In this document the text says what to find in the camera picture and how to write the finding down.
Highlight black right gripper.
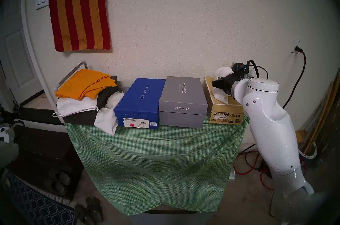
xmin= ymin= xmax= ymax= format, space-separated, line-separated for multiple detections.
xmin=211 ymin=62 xmax=249 ymax=96

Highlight white paper roll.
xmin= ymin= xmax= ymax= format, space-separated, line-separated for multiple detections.
xmin=212 ymin=67 xmax=236 ymax=106

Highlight green checked cloth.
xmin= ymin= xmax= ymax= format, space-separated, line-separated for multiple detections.
xmin=65 ymin=114 xmax=250 ymax=216

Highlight gold shoe box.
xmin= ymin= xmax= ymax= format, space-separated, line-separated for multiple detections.
xmin=203 ymin=76 xmax=245 ymax=125

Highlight large grey shoe box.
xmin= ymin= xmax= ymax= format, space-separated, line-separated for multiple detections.
xmin=159 ymin=76 xmax=208 ymax=129

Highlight blue shoe box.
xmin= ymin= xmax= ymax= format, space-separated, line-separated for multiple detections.
xmin=114 ymin=78 xmax=166 ymax=130

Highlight dark brown shoe box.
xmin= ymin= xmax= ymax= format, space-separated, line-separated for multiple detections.
xmin=63 ymin=76 xmax=120 ymax=126

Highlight grey metal shoe rack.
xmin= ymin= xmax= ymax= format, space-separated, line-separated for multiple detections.
xmin=54 ymin=60 xmax=263 ymax=183

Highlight wooden pole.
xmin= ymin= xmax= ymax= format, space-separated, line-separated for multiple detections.
xmin=304 ymin=81 xmax=334 ymax=153
xmin=311 ymin=69 xmax=340 ymax=148

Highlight orange folded towel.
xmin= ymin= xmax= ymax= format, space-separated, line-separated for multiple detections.
xmin=55 ymin=69 xmax=118 ymax=101

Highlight dark floor sandal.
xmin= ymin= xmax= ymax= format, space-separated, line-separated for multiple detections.
xmin=86 ymin=197 xmax=104 ymax=223
xmin=74 ymin=205 xmax=91 ymax=225

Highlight dark slipper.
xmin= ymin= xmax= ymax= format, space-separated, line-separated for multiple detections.
xmin=50 ymin=181 xmax=67 ymax=196
xmin=54 ymin=171 xmax=71 ymax=185

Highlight white panel door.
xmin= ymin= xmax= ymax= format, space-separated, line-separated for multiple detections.
xmin=0 ymin=0 xmax=44 ymax=106

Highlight blue patterned rug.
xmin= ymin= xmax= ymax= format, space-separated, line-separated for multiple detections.
xmin=7 ymin=171 xmax=78 ymax=225

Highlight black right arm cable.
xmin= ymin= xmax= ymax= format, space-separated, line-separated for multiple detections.
xmin=244 ymin=60 xmax=269 ymax=80

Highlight black red power cord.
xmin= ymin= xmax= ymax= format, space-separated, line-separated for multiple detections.
xmin=239 ymin=46 xmax=306 ymax=154

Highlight white wall outlet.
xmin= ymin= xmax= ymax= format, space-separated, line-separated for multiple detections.
xmin=292 ymin=37 xmax=303 ymax=54

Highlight red floor cable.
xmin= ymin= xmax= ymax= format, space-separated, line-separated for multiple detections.
xmin=233 ymin=151 xmax=274 ymax=191

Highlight white drawstring dust bag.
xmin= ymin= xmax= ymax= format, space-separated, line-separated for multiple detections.
xmin=94 ymin=107 xmax=119 ymax=136
xmin=52 ymin=96 xmax=99 ymax=118
xmin=106 ymin=91 xmax=125 ymax=110

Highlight grey robot base frame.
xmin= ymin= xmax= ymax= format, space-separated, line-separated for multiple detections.
xmin=130 ymin=209 xmax=213 ymax=225

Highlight red orange striped wall hanging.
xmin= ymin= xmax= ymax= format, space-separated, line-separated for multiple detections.
xmin=49 ymin=0 xmax=111 ymax=52

